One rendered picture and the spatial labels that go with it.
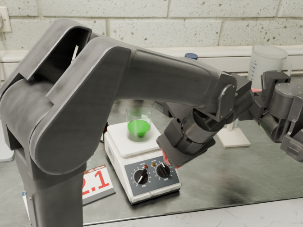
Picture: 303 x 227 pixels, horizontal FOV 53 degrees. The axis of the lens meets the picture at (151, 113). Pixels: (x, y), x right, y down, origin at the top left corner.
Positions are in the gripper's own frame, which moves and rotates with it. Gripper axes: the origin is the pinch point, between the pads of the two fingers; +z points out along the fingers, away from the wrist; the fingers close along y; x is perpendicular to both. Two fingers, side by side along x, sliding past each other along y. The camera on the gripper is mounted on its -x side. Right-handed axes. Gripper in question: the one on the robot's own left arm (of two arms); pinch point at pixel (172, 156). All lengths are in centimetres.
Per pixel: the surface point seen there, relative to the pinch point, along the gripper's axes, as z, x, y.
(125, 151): 6.3, -7.2, 6.6
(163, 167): 5.6, 0.5, 0.8
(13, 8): 22, -71, 9
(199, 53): 27, -34, -47
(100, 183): 11.9, -4.4, 13.8
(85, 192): 11.7, -4.2, 17.7
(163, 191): 8.1, 4.8, 2.9
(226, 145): 14.5, 2.7, -23.1
